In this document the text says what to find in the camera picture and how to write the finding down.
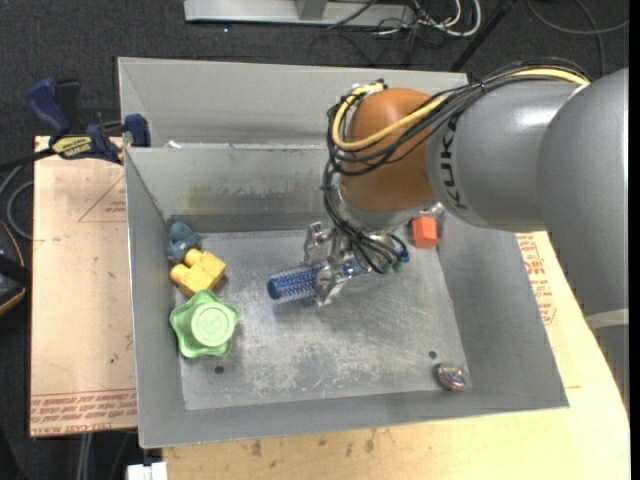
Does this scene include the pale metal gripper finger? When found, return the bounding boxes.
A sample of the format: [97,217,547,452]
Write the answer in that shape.
[303,221,329,266]
[315,266,348,309]

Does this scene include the blue bristly cylinder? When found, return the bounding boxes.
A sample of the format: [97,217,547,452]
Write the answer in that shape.
[266,262,362,302]

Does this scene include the orange block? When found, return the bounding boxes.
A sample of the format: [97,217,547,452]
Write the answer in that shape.
[410,215,442,250]

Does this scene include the grey metal bin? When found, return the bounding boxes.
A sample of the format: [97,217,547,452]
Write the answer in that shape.
[117,56,570,450]

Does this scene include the yellow toy building block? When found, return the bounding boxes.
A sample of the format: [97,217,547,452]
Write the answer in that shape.
[169,248,228,299]

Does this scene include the green star-shaped lid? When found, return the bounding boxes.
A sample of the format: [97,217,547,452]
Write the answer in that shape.
[169,289,241,360]

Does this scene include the blue-grey toy animal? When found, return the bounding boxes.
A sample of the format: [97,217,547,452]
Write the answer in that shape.
[165,221,202,264]

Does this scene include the small multicoloured ball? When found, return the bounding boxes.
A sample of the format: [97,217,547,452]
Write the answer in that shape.
[436,362,471,394]

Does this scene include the brown cardboard board red print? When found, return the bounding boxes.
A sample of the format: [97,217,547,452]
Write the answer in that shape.
[29,135,559,439]

